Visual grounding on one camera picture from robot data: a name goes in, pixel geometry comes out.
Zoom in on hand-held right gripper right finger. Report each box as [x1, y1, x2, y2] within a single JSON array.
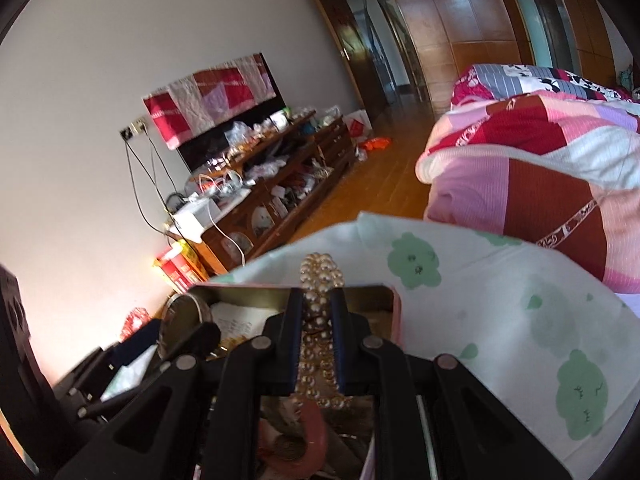
[[330, 290, 573, 480]]

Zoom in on pink and red patchwork quilt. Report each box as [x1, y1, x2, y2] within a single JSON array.
[[415, 62, 640, 296]]

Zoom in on brown wooden wardrobe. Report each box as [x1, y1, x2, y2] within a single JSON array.
[[375, 0, 616, 106]]

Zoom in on multi-row pearl bracelet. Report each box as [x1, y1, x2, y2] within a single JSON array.
[[295, 252, 353, 411]]

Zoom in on red and yellow box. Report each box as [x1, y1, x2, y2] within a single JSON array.
[[154, 240, 208, 293]]

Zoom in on white box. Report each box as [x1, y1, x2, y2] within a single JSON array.
[[172, 197, 223, 238]]

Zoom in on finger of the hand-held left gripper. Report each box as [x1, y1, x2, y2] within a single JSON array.
[[159, 320, 222, 361]]

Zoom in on dark object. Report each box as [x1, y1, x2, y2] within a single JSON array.
[[0, 265, 53, 480]]

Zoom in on red and white cover cloth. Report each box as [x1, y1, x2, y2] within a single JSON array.
[[142, 52, 278, 151]]

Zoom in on white gift bag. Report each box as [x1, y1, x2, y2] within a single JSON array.
[[342, 110, 373, 141]]

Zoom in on pink bangle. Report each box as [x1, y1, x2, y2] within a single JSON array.
[[257, 402, 331, 480]]

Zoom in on pink biscuit tin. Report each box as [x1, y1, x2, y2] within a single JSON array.
[[187, 284, 403, 480]]

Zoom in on red bag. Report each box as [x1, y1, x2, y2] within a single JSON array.
[[120, 307, 151, 346]]

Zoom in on black television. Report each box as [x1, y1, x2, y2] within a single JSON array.
[[180, 52, 288, 173]]

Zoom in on wooden door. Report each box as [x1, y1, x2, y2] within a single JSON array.
[[307, 0, 431, 111]]

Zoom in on wall power socket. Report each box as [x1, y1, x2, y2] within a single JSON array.
[[119, 116, 151, 140]]

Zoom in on paper leaflet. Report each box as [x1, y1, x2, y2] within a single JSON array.
[[210, 302, 281, 348]]

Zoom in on dark wooden television cabinet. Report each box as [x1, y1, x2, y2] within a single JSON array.
[[170, 110, 358, 276]]

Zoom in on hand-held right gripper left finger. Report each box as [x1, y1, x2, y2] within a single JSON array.
[[52, 290, 306, 480]]

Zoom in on black hanging cables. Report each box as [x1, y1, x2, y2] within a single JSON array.
[[125, 135, 176, 236]]

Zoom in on silver ring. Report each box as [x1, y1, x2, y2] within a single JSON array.
[[159, 292, 213, 358]]

